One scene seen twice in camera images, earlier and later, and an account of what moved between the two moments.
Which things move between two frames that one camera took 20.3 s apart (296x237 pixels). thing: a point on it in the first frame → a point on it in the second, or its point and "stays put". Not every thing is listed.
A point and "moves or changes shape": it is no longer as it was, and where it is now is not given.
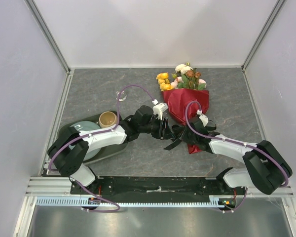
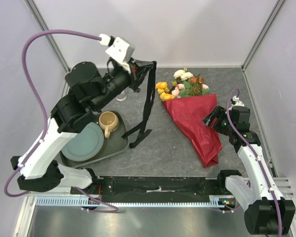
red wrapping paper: (184, 105) moves or changes shape
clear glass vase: (123, 97) stays put
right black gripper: (184, 136) → (219, 112)
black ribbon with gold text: (180, 134) → (141, 131)
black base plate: (159, 186) stays put
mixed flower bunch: (185, 77) moves or changes shape
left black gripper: (159, 134) → (138, 68)
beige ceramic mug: (107, 119) stays put
